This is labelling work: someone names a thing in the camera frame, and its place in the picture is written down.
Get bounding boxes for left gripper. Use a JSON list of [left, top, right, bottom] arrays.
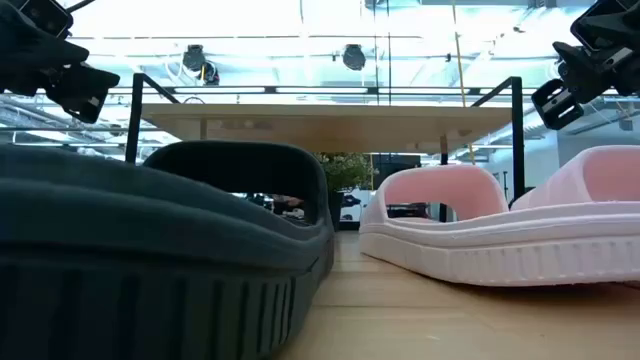
[[0, 12, 122, 124]]

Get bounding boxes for small potted green plant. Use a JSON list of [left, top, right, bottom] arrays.
[[314, 152, 380, 232]]

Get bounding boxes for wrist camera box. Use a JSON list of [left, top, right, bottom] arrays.
[[9, 0, 75, 39], [569, 0, 640, 52]]

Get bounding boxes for black rubber slide sandal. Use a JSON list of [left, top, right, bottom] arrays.
[[0, 139, 337, 360]]

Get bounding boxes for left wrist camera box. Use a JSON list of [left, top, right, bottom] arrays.
[[9, 0, 75, 39]]

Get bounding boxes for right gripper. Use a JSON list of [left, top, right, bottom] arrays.
[[530, 41, 640, 132]]

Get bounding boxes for black ceiling cord reel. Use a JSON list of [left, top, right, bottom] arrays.
[[181, 43, 222, 87], [341, 43, 368, 72]]

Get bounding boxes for wooden shelf with black legs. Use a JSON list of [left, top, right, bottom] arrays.
[[124, 72, 526, 224]]

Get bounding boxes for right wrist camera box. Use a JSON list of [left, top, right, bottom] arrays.
[[569, 0, 640, 52]]

